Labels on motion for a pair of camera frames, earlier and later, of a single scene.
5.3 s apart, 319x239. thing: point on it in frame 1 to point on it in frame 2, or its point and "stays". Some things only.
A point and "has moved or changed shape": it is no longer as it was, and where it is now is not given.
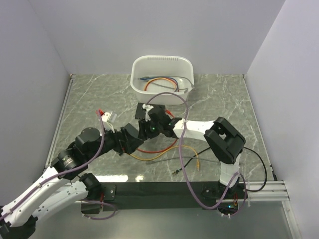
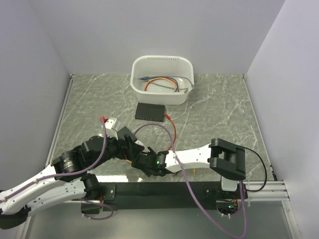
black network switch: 140,113 stays
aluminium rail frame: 256,190 stays
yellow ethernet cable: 197,159 has moved or changed shape
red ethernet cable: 171,114 has moved or changed shape
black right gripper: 143,125 to 151,152
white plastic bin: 151,74 stays
